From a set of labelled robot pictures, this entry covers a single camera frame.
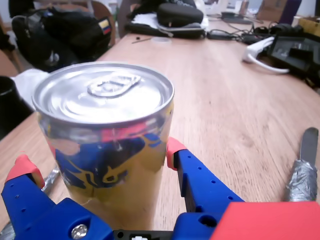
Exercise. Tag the white curved object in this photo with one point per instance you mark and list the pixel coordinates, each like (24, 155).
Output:
(252, 51)

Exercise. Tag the clear tape roll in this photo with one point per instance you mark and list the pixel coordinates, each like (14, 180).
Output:
(162, 41)

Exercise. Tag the red camera mount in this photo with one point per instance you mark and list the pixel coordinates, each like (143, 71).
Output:
(270, 222)

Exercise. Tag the black electronic device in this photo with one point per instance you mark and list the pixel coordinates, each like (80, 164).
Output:
(295, 52)

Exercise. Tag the white crumpled cloth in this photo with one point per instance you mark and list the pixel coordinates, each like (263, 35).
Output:
(30, 80)

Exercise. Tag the black power adapter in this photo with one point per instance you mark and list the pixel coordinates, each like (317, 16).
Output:
(220, 35)

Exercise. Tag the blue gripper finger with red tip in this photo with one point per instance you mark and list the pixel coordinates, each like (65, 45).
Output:
(202, 185)
(37, 215)

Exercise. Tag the black flat sleeve bag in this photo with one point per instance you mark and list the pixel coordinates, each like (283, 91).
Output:
(160, 30)

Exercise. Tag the black cylindrical container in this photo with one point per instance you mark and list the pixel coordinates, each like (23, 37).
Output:
(12, 107)

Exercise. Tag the brown cardboard box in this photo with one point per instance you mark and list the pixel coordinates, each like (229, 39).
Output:
(271, 8)

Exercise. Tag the black oval zip case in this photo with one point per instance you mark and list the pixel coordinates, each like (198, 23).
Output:
(180, 15)

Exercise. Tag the black backpack with flag patch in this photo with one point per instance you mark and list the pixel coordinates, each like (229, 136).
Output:
(65, 35)

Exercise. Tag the yellow Red Bull can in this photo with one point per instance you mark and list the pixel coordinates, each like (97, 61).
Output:
(105, 105)

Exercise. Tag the thin dark stick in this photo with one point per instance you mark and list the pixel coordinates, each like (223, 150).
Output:
(141, 40)

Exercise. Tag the yellow cardboard box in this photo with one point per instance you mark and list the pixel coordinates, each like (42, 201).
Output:
(310, 23)

